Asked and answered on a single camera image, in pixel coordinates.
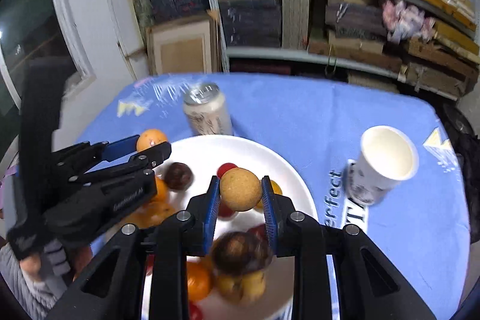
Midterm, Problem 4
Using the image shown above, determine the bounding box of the cardboard box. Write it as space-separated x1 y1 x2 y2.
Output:
146 12 221 76

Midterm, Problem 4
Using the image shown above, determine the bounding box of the dark purple round fruit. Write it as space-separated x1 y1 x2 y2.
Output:
211 232 272 275

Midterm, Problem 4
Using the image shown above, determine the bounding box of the white paper cup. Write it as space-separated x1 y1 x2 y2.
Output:
346 125 419 206

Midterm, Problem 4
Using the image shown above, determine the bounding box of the blue patterned tablecloth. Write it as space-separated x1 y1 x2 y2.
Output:
81 73 470 319

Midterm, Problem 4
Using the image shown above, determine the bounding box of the tan brown fruit on plate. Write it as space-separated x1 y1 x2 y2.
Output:
215 271 266 305

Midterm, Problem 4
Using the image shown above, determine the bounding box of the small orange kumquat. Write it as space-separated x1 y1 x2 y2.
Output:
256 180 282 210

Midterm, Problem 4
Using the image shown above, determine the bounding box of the pink floral cloth bundle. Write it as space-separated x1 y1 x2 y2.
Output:
382 0 436 44

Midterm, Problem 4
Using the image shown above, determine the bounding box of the white oval plate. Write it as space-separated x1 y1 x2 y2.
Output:
154 136 317 319

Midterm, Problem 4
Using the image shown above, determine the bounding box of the orange persimmon fruit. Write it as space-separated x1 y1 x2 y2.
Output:
151 176 169 203

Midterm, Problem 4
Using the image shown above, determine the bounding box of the gloved left hand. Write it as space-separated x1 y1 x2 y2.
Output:
19 240 93 297

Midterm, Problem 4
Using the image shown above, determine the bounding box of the red cherry tomato on plate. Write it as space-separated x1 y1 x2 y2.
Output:
216 163 237 179

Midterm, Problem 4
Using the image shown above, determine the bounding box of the large orange mandarin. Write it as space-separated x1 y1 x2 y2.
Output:
122 202 176 229

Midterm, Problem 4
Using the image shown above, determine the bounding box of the silver beverage can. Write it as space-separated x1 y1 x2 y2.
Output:
183 82 233 136

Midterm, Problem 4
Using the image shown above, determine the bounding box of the orange mandarin on plate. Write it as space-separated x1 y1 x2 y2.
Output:
186 262 213 302

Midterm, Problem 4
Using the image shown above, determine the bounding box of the window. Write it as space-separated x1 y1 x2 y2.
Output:
1 0 96 106

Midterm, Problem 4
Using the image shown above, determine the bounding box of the small orange fruit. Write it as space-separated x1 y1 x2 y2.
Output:
136 128 168 152

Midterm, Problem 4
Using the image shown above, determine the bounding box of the metal storage shelf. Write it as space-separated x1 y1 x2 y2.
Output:
194 0 480 102

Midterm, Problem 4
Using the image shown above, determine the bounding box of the tan round fruit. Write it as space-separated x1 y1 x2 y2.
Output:
220 167 262 212

